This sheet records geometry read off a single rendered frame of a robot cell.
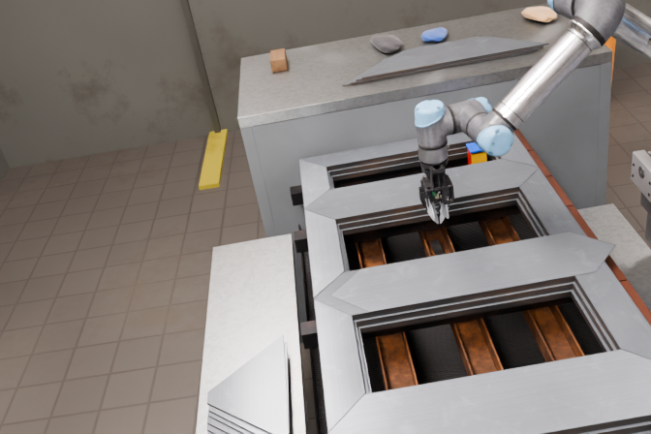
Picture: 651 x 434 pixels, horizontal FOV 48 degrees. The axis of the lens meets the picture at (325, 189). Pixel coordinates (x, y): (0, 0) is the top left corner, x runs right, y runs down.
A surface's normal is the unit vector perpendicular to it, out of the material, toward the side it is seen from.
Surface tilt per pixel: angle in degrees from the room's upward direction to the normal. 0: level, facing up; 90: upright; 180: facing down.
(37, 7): 90
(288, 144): 90
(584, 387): 0
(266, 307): 0
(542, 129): 90
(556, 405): 0
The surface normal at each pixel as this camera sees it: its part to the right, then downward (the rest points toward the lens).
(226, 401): -0.15, -0.85
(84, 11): 0.05, 0.51
